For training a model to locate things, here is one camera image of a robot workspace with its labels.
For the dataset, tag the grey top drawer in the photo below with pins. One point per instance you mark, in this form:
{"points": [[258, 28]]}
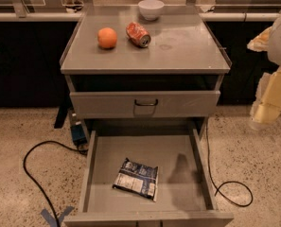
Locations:
{"points": [[171, 104]]}

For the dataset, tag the orange fruit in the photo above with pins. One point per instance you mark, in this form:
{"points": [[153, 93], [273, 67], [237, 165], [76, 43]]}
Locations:
{"points": [[107, 38]]}

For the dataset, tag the black drawer handle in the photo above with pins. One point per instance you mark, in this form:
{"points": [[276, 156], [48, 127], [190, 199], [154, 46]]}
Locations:
{"points": [[146, 104]]}

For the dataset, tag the open grey middle drawer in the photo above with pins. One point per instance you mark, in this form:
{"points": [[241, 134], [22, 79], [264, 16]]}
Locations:
{"points": [[184, 192]]}

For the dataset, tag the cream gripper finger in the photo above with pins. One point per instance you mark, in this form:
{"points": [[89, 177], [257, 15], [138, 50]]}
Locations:
{"points": [[267, 105], [260, 43]]}

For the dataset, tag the white horizontal rail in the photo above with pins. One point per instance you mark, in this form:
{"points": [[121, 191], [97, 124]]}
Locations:
{"points": [[207, 16]]}

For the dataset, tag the blue power box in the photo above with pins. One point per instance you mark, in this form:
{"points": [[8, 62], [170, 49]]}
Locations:
{"points": [[78, 135]]}

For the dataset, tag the blue chip bag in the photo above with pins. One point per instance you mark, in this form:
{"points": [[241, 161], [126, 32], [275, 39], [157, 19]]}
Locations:
{"points": [[138, 179]]}

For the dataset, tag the white bowl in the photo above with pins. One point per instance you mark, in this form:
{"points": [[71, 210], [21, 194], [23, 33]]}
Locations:
{"points": [[151, 9]]}

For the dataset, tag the crushed red soda can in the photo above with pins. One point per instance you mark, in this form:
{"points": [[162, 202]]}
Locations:
{"points": [[138, 34]]}

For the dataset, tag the grey drawer cabinet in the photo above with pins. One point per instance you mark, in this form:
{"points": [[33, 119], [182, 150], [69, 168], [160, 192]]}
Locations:
{"points": [[182, 56]]}

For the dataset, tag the blue tape cross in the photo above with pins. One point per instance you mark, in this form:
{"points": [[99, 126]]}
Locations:
{"points": [[56, 221]]}

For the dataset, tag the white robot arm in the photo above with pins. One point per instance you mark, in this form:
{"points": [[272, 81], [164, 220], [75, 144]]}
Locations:
{"points": [[274, 50]]}

